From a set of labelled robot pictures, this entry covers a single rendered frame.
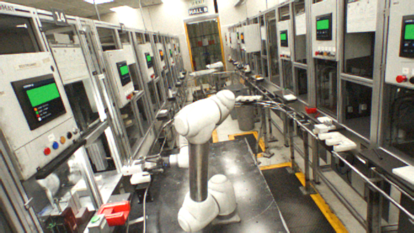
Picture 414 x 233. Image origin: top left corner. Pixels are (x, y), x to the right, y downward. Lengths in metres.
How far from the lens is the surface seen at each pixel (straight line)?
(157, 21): 9.84
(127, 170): 1.66
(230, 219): 1.59
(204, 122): 1.01
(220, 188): 1.46
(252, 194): 1.79
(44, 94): 1.25
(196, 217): 1.36
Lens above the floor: 1.76
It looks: 17 degrees down
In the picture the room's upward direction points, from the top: 10 degrees counter-clockwise
